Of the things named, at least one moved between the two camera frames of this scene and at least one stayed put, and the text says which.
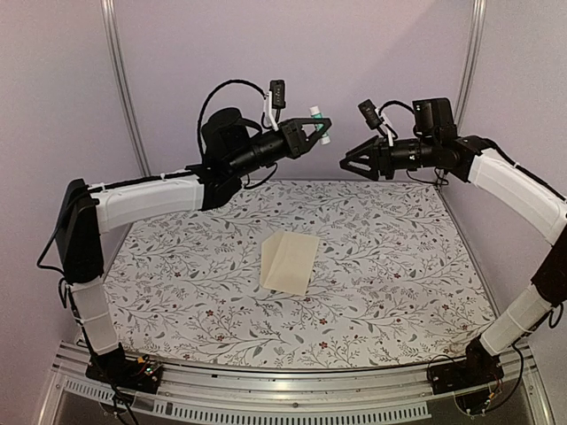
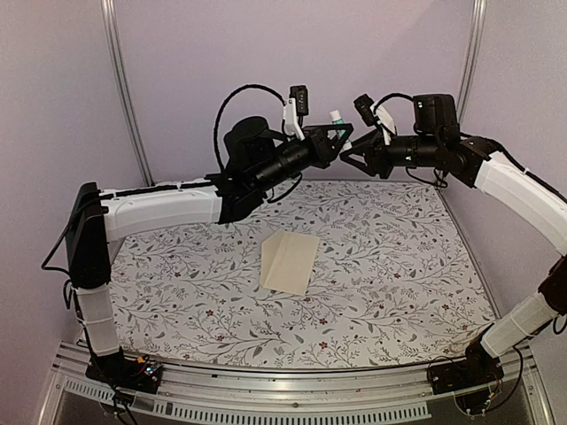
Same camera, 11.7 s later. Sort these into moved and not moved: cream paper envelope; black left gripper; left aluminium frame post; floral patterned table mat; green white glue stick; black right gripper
Moved: black left gripper; green white glue stick
Not moved: cream paper envelope; left aluminium frame post; black right gripper; floral patterned table mat
